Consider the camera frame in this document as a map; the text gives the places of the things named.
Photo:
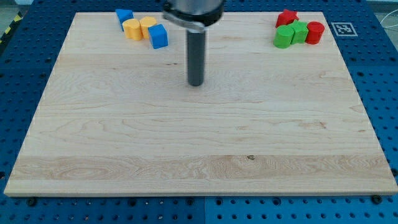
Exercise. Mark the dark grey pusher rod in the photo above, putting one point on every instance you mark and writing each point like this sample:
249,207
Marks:
195,57

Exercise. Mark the red star block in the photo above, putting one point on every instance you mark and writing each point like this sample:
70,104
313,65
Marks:
286,17

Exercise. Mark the yellow cylinder block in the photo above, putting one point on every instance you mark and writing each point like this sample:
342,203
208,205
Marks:
132,29

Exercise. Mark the green cylinder block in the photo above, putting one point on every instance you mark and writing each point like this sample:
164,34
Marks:
283,36

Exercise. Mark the white fiducial marker tag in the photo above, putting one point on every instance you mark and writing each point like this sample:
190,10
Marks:
344,29

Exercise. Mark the wooden board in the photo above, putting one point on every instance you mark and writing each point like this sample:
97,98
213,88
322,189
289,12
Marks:
117,118

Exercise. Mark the yellow heart block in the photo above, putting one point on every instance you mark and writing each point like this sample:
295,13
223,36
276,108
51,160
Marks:
147,22

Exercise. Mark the red cylinder block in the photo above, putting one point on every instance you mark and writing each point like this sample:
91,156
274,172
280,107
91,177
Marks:
315,32

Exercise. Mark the blue cube block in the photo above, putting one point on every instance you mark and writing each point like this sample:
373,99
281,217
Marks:
158,36

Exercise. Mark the green star block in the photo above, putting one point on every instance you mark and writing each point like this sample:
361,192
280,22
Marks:
300,32

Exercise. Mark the blue triangle block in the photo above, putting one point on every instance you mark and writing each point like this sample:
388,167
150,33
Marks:
123,15

